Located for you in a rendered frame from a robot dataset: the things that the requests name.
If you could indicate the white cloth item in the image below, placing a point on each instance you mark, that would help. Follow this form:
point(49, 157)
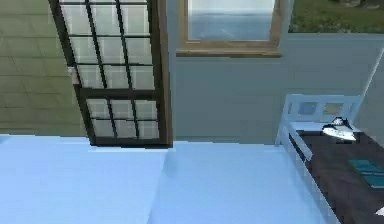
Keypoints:
point(380, 211)

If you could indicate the white black pillow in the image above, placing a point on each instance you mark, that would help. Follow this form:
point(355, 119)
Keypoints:
point(340, 130)

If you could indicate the teal book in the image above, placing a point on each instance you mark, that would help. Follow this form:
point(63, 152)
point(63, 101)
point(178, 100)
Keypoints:
point(368, 171)

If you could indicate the wooden framed window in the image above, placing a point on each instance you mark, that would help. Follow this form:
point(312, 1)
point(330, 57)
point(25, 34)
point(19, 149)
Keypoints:
point(230, 23)

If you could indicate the white frame bed dark cover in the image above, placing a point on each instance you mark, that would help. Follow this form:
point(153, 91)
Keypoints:
point(336, 166)

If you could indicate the dark glass paned room door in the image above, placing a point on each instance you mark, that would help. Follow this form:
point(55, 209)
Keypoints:
point(115, 76)

